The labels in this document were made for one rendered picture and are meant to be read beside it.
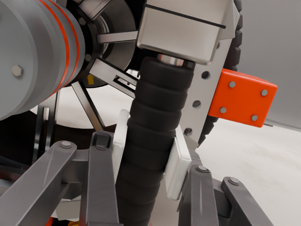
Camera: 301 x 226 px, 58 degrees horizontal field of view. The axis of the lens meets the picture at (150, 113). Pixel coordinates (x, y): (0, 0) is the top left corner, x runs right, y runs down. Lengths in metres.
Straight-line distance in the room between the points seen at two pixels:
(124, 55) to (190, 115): 0.49
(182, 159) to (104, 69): 0.36
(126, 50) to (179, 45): 0.69
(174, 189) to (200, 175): 0.02
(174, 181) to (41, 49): 0.18
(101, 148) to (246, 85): 0.30
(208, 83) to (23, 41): 0.25
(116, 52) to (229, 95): 0.51
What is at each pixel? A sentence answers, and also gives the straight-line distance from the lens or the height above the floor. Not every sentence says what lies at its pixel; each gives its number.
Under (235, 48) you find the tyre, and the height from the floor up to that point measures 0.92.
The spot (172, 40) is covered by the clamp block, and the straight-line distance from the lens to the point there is 0.17.
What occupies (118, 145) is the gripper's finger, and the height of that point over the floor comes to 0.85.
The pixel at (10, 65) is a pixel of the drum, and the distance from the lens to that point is 0.27.
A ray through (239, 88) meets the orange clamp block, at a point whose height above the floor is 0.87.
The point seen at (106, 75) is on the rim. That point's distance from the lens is 0.50.
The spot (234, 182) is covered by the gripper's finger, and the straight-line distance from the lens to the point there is 0.16.
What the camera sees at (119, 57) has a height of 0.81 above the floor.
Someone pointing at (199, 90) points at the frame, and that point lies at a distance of 0.41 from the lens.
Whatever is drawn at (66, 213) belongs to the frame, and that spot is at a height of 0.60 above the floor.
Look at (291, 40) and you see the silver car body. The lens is 0.85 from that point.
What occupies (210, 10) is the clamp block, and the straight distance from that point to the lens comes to 0.17.
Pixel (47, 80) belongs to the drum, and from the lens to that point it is 0.30.
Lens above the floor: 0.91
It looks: 16 degrees down
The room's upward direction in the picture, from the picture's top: 15 degrees clockwise
